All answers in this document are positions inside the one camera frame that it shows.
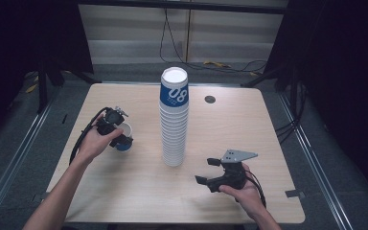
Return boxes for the grey tape piece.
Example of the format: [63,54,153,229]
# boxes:
[285,189,306,199]

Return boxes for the black floor cable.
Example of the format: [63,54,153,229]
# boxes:
[158,8,268,74]

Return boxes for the black curtain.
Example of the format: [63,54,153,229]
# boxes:
[0,0,94,142]
[263,0,368,205]

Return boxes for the black metal stand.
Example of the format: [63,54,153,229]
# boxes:
[35,58,104,115]
[240,65,303,113]

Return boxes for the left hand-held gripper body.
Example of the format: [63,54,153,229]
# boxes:
[96,105,129,136]

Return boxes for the yellow tape strip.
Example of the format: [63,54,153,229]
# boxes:
[202,59,232,69]
[24,82,39,95]

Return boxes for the person's right hand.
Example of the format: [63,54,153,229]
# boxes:
[219,164,266,219]

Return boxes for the black horizontal bar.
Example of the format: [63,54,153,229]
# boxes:
[77,0,289,15]

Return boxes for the stack of blue cups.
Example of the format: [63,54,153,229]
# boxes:
[158,66,190,168]

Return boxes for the metal floor rail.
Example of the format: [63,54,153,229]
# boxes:
[276,90,357,230]
[0,85,63,223]

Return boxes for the person's left hand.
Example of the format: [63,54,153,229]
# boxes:
[76,115,125,165]

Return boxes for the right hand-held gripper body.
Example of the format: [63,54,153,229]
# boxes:
[205,149,259,194]

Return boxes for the bundle of black cables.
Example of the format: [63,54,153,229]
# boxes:
[273,80,310,146]

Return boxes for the blue white paper cup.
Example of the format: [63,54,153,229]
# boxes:
[114,122,134,153]

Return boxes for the right hand-held gripper black cable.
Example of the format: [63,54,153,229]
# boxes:
[243,170,267,209]

